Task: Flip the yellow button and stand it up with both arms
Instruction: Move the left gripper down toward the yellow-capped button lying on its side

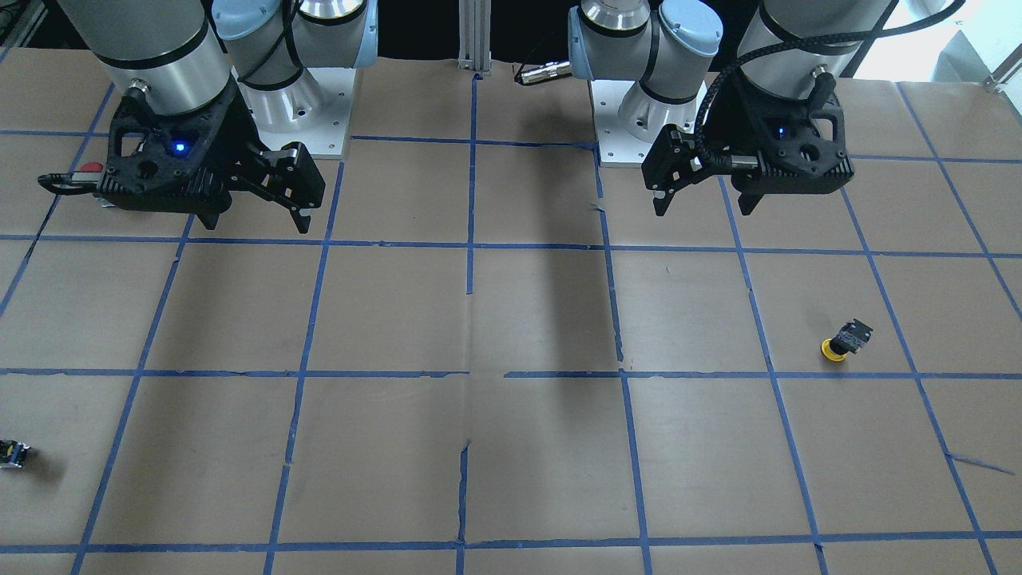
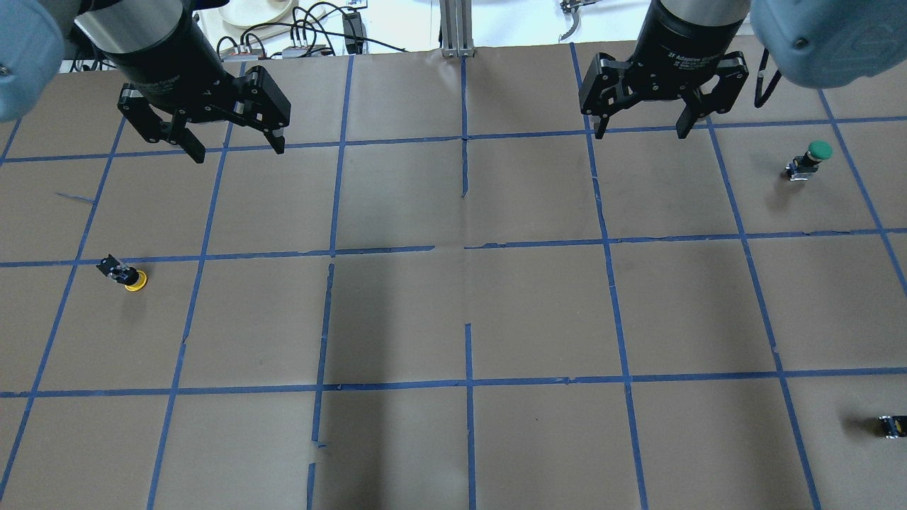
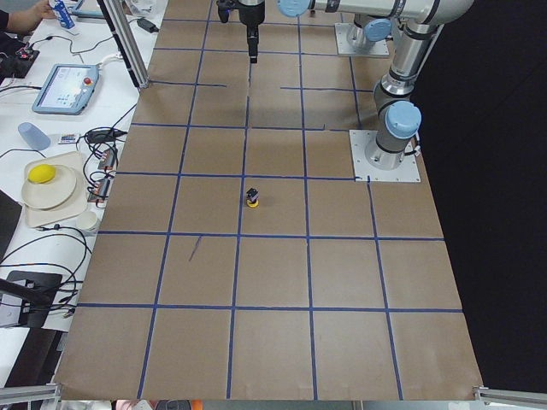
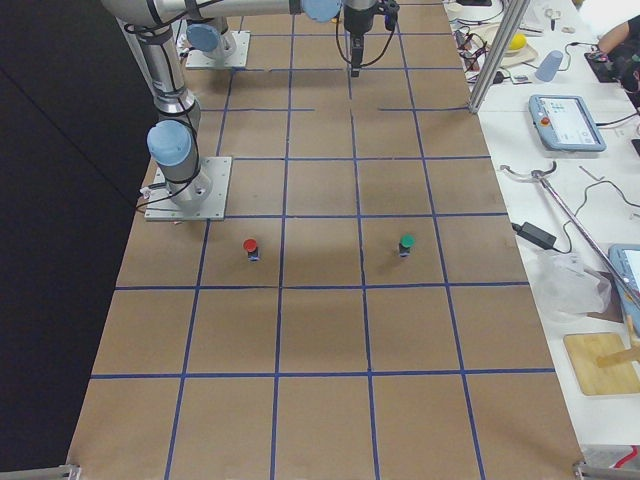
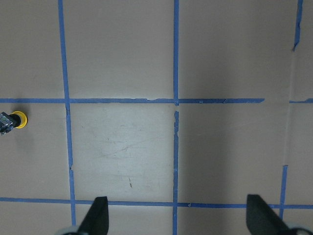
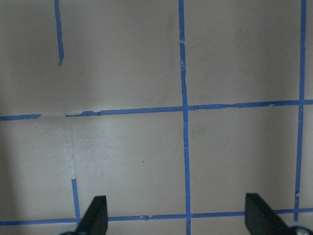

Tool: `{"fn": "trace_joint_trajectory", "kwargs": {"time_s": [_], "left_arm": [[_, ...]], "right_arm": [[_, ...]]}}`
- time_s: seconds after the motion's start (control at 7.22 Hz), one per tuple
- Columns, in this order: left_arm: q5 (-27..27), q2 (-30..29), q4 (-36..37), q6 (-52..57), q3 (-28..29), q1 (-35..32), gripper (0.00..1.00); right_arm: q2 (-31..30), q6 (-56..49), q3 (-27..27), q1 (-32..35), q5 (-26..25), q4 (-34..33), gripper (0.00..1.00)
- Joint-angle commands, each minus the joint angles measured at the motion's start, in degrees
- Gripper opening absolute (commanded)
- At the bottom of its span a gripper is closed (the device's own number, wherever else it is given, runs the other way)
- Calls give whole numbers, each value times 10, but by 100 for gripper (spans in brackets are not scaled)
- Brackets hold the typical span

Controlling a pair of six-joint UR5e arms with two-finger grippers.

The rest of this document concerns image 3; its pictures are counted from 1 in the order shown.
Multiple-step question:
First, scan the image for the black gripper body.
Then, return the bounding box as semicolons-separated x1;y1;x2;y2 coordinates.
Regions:
238;0;263;26

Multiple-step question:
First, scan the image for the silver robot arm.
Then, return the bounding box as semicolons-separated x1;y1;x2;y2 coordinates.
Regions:
277;1;473;170
346;14;392;49

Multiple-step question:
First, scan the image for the person's hand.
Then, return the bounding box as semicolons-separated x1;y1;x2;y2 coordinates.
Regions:
33;0;56;20

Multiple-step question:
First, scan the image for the black power adapter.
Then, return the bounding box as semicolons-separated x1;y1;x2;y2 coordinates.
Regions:
137;18;159;33

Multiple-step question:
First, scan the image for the blue white carton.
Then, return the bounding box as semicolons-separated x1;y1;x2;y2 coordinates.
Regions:
49;0;75;30

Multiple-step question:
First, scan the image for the blue teach pendant tablet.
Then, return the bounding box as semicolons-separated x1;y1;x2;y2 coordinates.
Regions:
32;64;99;115

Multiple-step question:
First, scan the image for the translucent blue plastic cup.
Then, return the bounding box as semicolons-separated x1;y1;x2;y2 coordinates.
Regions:
18;122;51;150

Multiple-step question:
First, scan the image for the white paper cup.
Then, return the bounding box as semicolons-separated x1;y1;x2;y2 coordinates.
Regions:
75;211;101;236

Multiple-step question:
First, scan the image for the yellow lemon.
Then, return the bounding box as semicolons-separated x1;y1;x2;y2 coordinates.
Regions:
27;164;56;185

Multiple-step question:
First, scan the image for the beige round plate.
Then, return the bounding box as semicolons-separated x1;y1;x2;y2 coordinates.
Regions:
21;166;77;209

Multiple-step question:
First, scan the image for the beige rectangular tray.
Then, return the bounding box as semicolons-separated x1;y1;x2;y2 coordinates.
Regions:
24;151;87;228

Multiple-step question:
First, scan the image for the black laptop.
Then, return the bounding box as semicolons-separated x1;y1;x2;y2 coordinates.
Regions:
0;191;22;257

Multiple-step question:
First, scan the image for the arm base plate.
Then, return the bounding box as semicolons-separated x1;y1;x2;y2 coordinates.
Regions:
335;19;391;58
350;130;421;183

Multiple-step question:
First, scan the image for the aluminium frame post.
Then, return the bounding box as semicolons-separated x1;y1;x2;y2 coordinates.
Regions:
97;0;149;89

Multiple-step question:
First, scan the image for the black camera stand base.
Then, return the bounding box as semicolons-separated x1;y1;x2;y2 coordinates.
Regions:
1;270;62;307

